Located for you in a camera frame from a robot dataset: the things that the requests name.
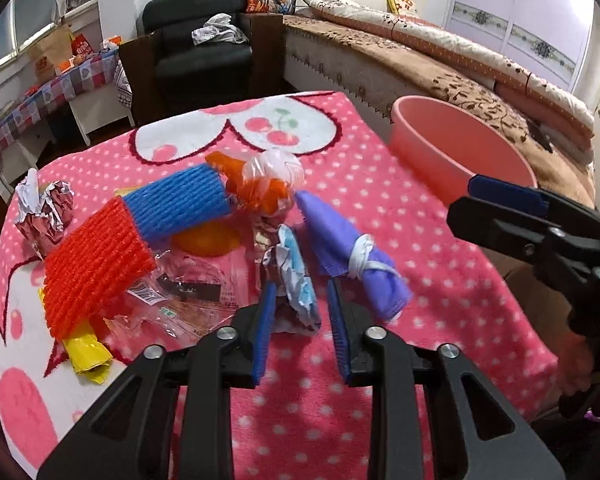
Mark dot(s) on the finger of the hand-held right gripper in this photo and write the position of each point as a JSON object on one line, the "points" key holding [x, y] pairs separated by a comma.
{"points": [[505, 194], [495, 230]]}

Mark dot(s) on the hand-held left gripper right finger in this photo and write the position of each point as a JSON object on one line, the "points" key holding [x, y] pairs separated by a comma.
{"points": [[337, 332]]}

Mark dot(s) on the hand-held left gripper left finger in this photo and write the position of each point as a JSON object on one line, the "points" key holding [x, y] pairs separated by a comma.
{"points": [[265, 332]]}

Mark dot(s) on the blue-white wrapper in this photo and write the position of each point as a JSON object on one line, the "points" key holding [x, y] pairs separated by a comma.
{"points": [[295, 280]]}

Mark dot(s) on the pink plastic bucket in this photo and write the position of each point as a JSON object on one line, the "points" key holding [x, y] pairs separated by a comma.
{"points": [[430, 150]]}

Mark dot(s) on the clear plastic wrapper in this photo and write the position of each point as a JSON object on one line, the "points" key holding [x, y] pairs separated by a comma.
{"points": [[180, 305]]}

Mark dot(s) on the purple cloth bag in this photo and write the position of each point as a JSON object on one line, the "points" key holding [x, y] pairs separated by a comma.
{"points": [[330, 240]]}

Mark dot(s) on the orange and clear plastic bag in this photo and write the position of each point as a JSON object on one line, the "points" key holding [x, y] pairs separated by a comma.
{"points": [[260, 180]]}

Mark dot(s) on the blue foam fruit net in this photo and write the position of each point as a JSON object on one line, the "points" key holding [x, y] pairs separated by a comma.
{"points": [[180, 200]]}

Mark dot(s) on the yellow wrapper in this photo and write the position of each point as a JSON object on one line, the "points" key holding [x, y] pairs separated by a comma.
{"points": [[85, 355]]}

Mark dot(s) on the red foam fruit net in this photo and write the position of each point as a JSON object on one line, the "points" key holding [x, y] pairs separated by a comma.
{"points": [[95, 260]]}

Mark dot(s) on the pink polka-dot printed blanket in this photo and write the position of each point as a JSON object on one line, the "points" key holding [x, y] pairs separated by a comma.
{"points": [[430, 285]]}

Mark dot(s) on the orange peel piece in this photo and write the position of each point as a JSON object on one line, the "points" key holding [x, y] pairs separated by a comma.
{"points": [[205, 242]]}

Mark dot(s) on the bed with brown blanket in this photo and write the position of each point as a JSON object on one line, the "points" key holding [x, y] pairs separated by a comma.
{"points": [[430, 65]]}

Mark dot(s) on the folded floral quilt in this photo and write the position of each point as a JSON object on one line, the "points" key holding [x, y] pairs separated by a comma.
{"points": [[455, 45]]}

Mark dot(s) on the white wardrobe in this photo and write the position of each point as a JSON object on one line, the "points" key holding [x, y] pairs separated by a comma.
{"points": [[520, 20]]}

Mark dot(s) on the crumpled red foil wrapper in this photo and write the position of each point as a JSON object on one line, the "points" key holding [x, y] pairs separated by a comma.
{"points": [[45, 225]]}

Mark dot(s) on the black armchair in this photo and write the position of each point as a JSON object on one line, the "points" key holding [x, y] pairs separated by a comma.
{"points": [[200, 70]]}

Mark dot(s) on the white table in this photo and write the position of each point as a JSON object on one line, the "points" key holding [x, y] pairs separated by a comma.
{"points": [[97, 110]]}

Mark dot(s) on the white patterned cloth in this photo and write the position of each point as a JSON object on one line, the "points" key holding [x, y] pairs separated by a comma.
{"points": [[124, 85]]}

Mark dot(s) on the white crumpled cloth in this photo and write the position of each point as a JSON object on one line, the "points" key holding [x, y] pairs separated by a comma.
{"points": [[220, 32]]}

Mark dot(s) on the orange box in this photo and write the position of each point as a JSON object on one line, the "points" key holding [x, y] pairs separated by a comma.
{"points": [[114, 42], [64, 64]]}

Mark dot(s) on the brown paper bag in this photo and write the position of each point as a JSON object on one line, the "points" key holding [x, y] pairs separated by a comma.
{"points": [[50, 55]]}

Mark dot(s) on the window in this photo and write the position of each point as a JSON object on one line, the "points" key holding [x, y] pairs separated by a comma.
{"points": [[30, 10]]}

